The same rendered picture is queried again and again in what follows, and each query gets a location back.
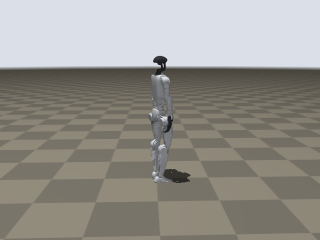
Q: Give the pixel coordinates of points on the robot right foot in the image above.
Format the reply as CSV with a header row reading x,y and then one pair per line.
x,y
162,180

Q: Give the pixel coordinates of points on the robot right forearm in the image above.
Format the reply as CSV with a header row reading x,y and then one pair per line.
x,y
169,107

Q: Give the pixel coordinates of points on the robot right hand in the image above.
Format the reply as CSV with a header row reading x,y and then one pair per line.
x,y
169,124

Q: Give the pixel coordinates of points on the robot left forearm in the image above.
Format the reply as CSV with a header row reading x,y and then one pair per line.
x,y
154,103

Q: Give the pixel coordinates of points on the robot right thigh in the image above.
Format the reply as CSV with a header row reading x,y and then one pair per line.
x,y
167,137

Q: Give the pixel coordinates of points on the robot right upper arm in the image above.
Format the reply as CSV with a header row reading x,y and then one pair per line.
x,y
165,81

